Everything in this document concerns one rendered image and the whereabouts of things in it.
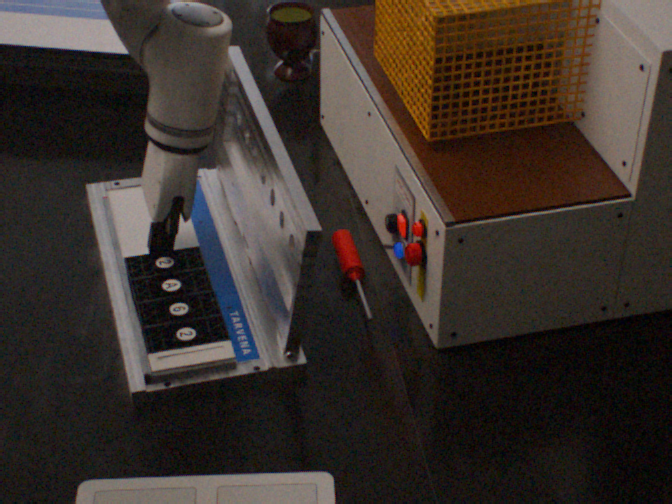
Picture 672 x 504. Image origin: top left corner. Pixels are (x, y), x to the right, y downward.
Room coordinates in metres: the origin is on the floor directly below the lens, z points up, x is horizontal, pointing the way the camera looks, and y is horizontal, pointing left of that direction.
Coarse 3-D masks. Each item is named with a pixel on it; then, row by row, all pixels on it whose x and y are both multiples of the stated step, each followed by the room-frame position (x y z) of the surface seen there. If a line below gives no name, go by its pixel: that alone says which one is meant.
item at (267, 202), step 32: (224, 96) 1.55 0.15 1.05; (256, 96) 1.45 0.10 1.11; (224, 128) 1.53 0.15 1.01; (256, 128) 1.43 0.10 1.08; (224, 160) 1.51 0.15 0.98; (256, 160) 1.42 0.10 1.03; (288, 160) 1.30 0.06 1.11; (256, 192) 1.39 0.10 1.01; (288, 192) 1.24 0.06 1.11; (256, 224) 1.34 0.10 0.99; (288, 224) 1.25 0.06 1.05; (256, 256) 1.31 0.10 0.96; (288, 256) 1.23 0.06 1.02; (288, 288) 1.21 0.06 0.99; (288, 320) 1.16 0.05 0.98; (288, 352) 1.15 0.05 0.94
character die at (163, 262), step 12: (156, 252) 1.35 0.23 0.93; (168, 252) 1.36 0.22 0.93; (180, 252) 1.36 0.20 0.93; (192, 252) 1.36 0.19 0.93; (132, 264) 1.33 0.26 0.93; (144, 264) 1.34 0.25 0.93; (156, 264) 1.33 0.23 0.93; (168, 264) 1.33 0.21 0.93; (180, 264) 1.33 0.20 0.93; (192, 264) 1.33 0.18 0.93; (204, 264) 1.33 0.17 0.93; (132, 276) 1.31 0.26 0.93; (144, 276) 1.30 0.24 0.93
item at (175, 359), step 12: (192, 348) 1.17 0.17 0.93; (204, 348) 1.17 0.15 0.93; (216, 348) 1.17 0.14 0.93; (228, 348) 1.17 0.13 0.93; (156, 360) 1.14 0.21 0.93; (168, 360) 1.15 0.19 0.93; (180, 360) 1.15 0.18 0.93; (192, 360) 1.15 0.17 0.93; (204, 360) 1.15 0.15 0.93; (216, 360) 1.15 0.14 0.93
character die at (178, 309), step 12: (156, 300) 1.26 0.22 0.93; (168, 300) 1.26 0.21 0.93; (180, 300) 1.26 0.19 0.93; (192, 300) 1.26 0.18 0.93; (204, 300) 1.26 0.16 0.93; (216, 300) 1.26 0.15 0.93; (144, 312) 1.23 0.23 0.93; (156, 312) 1.23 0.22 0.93; (168, 312) 1.23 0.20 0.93; (180, 312) 1.23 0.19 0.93; (192, 312) 1.23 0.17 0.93; (204, 312) 1.23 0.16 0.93; (216, 312) 1.24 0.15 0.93; (144, 324) 1.22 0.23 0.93; (156, 324) 1.21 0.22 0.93
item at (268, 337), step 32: (96, 192) 1.51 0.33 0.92; (224, 192) 1.51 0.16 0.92; (96, 224) 1.43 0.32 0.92; (224, 224) 1.43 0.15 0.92; (256, 288) 1.30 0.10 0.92; (128, 320) 1.23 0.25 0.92; (256, 320) 1.23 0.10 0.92; (128, 352) 1.17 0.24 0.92; (128, 384) 1.13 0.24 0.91; (160, 384) 1.12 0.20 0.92; (192, 384) 1.12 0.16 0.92; (224, 384) 1.13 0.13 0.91
